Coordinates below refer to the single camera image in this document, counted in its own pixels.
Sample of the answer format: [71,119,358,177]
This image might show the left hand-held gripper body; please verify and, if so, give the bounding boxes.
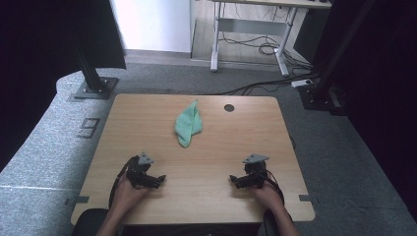
[126,151,155,190]

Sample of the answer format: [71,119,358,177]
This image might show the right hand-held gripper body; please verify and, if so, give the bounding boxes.
[242,153,270,190]

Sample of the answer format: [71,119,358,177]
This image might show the green microfibre cloth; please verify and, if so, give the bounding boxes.
[173,99,204,148]

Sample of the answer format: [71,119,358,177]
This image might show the person's left hand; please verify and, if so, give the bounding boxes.
[112,172,150,211]

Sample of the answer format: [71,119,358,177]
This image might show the person's right hand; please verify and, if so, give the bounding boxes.
[253,181,285,214]

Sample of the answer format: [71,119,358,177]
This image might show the black chair armrest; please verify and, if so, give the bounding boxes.
[263,209,277,236]
[71,207,110,236]

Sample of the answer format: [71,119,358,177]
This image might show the black metal stand square base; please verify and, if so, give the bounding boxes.
[73,42,119,100]

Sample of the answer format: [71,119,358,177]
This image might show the white power strip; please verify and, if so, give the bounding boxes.
[290,78,315,89]

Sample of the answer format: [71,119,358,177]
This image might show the black metal stand dark base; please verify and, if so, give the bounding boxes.
[299,0,377,116]

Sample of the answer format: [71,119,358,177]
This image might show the black curtain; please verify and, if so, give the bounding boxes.
[311,0,417,224]
[0,0,128,173]

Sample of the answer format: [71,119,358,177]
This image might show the dark box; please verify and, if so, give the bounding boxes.
[292,7,325,64]

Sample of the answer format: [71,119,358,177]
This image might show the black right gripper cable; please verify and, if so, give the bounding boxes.
[261,168,287,205]

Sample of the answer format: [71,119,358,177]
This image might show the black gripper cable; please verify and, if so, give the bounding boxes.
[261,168,287,205]
[107,154,140,208]

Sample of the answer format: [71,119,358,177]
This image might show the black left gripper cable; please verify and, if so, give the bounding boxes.
[107,154,140,208]

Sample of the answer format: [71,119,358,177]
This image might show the long black floor cable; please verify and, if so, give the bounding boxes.
[212,73,320,96]

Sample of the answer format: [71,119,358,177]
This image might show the tangle of black floor cables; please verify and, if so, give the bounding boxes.
[218,30,313,68]

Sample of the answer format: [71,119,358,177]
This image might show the white frame desk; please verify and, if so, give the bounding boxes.
[209,0,332,78]

